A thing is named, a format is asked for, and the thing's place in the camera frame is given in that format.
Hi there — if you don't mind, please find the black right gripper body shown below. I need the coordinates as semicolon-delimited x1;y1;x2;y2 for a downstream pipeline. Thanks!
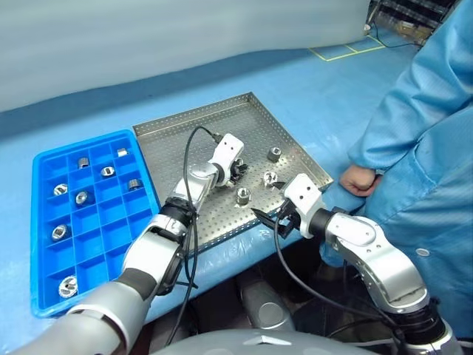
274;200;303;240

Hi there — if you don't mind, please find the perforated steel tray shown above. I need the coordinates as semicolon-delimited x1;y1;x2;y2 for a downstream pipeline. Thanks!
132;91;334;254

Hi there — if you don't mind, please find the person in blue cleanroom coat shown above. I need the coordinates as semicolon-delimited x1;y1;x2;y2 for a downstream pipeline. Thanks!
319;0;473;343

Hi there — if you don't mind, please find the dark storage rack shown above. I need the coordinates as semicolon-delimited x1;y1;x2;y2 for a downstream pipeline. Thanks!
367;0;465;40

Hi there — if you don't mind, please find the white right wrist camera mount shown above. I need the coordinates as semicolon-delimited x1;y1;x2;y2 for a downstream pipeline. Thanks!
282;173;327;238

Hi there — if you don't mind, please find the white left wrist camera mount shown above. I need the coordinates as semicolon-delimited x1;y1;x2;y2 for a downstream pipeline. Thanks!
207;133;245;175

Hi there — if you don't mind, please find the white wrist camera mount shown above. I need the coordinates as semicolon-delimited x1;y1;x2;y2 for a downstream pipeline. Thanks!
207;133;245;175
282;173;327;238

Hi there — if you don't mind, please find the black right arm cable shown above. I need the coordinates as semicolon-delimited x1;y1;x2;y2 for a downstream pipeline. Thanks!
273;217;407;348

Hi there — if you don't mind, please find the blue compartment plastic tray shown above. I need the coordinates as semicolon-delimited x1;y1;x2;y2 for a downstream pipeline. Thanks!
31;129;163;319

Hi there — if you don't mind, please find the metal nut near front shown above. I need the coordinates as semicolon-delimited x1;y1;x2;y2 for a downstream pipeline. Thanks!
235;186;252;206

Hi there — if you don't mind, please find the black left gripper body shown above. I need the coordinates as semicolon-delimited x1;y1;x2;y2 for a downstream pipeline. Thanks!
225;158;244;186

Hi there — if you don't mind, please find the black floor cable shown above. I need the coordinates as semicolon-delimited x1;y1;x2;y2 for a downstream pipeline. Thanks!
371;20;424;49

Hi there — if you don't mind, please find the grey robot torso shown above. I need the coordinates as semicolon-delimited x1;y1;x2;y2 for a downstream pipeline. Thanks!
150;328;380;355

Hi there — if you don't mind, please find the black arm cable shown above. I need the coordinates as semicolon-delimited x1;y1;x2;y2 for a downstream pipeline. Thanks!
273;217;407;348
164;125;223;347

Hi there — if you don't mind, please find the person bare hand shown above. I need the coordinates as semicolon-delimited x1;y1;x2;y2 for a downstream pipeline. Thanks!
339;164;384;197

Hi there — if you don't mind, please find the grey rounded casing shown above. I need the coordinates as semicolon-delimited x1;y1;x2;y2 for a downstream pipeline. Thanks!
239;280;296;334

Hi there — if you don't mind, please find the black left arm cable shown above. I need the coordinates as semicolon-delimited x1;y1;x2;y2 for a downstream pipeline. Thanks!
164;125;223;347

